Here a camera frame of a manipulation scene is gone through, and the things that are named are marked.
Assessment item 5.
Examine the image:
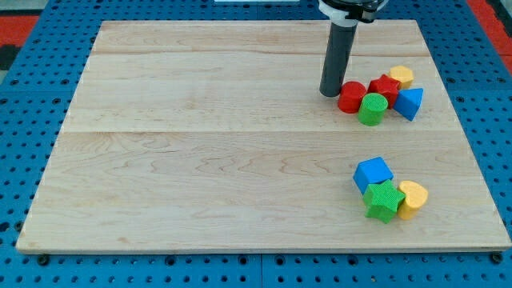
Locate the red cylinder block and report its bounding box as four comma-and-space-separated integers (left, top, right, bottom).
338, 81, 367, 114

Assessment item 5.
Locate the blue cube block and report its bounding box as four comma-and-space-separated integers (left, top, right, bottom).
353, 157, 394, 194

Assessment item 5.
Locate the red star block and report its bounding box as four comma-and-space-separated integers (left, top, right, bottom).
367, 74, 401, 109

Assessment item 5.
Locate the green cylinder block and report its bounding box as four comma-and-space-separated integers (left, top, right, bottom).
358, 93, 388, 126

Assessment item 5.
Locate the yellow heart block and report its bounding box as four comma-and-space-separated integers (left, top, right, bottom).
398, 180, 429, 220

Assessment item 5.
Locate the white black robot arm flange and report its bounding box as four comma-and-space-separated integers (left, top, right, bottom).
318, 0, 389, 27

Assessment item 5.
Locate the blue triangle block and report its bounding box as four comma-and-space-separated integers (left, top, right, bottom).
394, 88, 424, 122

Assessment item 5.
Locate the yellow hexagon block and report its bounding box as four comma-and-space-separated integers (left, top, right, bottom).
389, 66, 414, 90

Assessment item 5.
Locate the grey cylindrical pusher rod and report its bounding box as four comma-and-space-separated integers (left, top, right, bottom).
319, 23, 357, 98

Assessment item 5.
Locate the green star block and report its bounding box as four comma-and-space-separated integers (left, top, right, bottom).
362, 180, 406, 224

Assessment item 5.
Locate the light wooden board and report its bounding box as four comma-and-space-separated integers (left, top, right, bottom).
16, 20, 511, 254

